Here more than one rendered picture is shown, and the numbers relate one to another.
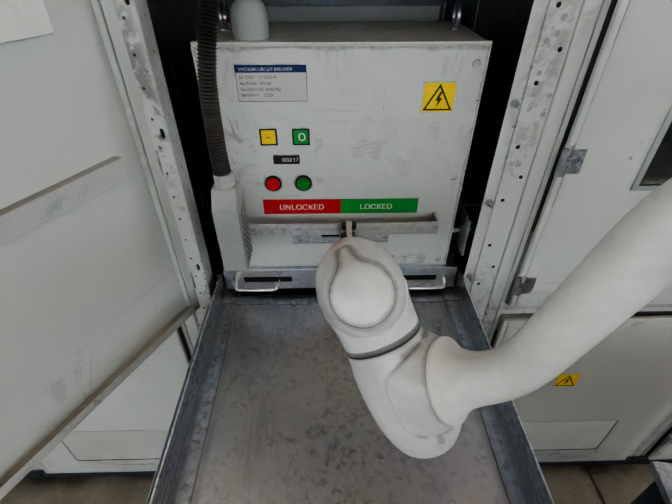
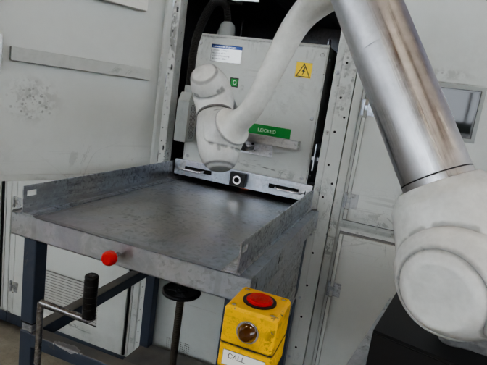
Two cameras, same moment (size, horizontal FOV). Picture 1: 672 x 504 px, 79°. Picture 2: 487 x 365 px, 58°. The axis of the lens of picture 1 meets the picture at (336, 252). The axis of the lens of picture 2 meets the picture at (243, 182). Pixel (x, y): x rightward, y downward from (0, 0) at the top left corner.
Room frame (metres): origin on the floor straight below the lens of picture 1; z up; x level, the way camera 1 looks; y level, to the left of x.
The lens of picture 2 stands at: (-0.76, -0.58, 1.19)
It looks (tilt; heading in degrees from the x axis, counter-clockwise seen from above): 11 degrees down; 20
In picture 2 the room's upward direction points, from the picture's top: 8 degrees clockwise
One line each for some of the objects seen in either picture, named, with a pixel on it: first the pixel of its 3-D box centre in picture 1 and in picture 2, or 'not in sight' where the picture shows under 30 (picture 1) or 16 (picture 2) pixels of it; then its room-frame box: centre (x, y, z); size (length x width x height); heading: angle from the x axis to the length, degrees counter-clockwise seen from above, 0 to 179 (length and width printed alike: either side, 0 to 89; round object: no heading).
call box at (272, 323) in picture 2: not in sight; (254, 332); (-0.17, -0.41, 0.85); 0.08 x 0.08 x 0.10; 1
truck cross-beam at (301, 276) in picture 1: (340, 271); (241, 178); (0.75, -0.01, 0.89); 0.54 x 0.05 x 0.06; 91
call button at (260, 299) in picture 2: not in sight; (259, 303); (-0.17, -0.41, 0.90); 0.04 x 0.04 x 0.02
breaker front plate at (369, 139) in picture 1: (341, 179); (249, 109); (0.73, -0.01, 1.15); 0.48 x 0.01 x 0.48; 91
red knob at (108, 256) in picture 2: not in sight; (111, 256); (-0.01, -0.03, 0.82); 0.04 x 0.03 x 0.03; 1
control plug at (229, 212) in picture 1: (232, 224); (186, 116); (0.66, 0.20, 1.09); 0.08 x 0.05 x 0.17; 1
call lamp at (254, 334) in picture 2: not in sight; (246, 334); (-0.22, -0.41, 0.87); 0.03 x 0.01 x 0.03; 91
